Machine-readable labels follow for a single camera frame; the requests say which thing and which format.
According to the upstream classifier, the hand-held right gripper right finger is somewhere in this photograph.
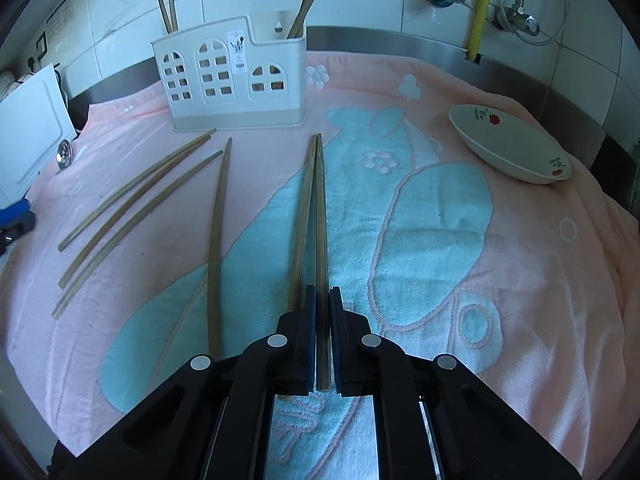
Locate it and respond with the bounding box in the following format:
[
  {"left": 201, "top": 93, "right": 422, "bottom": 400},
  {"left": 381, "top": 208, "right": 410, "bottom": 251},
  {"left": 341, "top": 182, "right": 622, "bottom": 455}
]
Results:
[{"left": 328, "top": 285, "right": 585, "bottom": 480}]

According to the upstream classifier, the wall power outlet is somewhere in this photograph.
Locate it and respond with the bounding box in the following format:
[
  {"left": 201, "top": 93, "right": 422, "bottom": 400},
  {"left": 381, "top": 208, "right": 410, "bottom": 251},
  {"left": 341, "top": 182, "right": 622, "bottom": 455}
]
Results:
[{"left": 27, "top": 32, "right": 48, "bottom": 73}]

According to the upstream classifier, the white plastic utensil holder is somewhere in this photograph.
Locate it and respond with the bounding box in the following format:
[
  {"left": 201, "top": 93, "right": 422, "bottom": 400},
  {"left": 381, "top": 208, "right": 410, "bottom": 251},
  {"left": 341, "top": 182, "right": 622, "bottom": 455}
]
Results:
[{"left": 151, "top": 10, "right": 308, "bottom": 133}]

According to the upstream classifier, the white floral ceramic bowl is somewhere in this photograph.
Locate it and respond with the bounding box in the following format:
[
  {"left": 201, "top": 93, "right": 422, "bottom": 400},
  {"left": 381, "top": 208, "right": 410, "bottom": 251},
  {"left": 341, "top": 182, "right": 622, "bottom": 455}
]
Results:
[{"left": 448, "top": 104, "right": 572, "bottom": 185}]

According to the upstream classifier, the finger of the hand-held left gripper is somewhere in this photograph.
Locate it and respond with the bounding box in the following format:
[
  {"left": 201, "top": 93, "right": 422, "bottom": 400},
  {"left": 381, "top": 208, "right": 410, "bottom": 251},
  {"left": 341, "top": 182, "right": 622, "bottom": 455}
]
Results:
[
  {"left": 0, "top": 199, "right": 35, "bottom": 223},
  {"left": 0, "top": 216, "right": 36, "bottom": 247}
]

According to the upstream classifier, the wall label sticker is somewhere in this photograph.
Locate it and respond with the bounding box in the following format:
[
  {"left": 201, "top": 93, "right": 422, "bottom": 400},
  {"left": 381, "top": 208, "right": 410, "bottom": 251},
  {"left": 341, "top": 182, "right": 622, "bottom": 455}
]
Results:
[{"left": 46, "top": 0, "right": 75, "bottom": 36}]

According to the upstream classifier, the white plastic cutting board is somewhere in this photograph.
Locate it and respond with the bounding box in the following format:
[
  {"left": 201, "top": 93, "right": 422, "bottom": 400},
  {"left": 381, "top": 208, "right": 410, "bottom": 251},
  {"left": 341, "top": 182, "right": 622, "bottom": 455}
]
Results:
[{"left": 0, "top": 62, "right": 78, "bottom": 211}]

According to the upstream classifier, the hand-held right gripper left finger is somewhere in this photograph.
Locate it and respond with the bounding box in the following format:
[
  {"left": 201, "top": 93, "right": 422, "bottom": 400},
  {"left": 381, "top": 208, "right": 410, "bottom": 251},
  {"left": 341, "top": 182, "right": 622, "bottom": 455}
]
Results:
[{"left": 49, "top": 286, "right": 319, "bottom": 480}]

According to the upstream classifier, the yellow gas hose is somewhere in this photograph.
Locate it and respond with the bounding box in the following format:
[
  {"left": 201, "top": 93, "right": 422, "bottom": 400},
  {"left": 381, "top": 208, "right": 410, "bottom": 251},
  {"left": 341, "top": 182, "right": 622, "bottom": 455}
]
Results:
[{"left": 467, "top": 0, "right": 498, "bottom": 64}]

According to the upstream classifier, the metal water valve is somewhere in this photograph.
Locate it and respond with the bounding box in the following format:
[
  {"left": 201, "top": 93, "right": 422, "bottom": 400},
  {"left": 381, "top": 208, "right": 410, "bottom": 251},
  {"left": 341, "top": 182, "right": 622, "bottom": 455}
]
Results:
[{"left": 495, "top": 2, "right": 541, "bottom": 36}]

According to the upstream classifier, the pink printed towel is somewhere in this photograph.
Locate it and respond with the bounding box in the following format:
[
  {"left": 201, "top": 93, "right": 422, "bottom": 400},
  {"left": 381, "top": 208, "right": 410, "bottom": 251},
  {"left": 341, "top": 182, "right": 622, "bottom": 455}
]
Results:
[{"left": 0, "top": 50, "right": 636, "bottom": 480}]

